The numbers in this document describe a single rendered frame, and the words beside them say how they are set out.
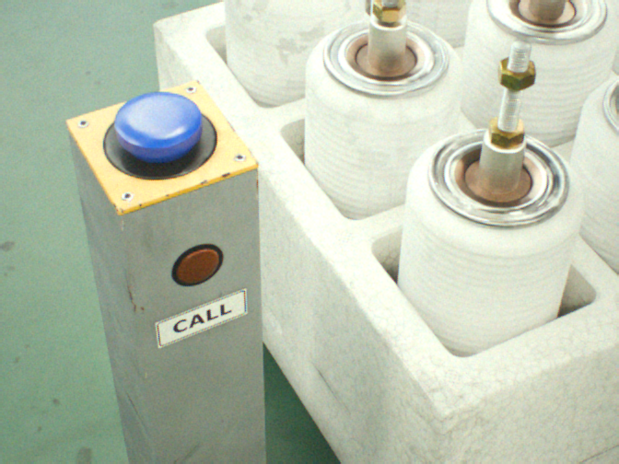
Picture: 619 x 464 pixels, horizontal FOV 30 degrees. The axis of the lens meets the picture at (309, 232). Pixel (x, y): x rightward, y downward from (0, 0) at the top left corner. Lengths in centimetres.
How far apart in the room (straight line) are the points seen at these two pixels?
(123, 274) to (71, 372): 31
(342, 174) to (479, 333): 14
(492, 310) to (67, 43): 63
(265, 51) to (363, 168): 12
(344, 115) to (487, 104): 12
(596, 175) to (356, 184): 14
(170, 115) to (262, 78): 26
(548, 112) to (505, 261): 17
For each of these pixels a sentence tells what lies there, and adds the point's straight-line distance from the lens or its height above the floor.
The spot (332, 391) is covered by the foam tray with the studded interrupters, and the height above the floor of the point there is 7.
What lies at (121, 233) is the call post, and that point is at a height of 30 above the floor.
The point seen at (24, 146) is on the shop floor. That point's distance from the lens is 104.
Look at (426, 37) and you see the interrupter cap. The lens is 72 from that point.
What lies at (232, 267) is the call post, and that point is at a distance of 58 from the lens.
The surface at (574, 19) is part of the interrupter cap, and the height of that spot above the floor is 25.
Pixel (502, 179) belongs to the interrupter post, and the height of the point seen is 26.
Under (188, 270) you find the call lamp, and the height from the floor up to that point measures 26.
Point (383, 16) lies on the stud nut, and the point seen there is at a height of 29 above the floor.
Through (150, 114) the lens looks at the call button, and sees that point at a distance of 54.
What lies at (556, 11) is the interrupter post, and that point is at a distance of 75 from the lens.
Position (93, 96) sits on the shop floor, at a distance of 108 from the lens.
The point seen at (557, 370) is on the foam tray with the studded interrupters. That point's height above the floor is 17.
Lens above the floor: 68
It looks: 46 degrees down
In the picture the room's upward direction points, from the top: 1 degrees clockwise
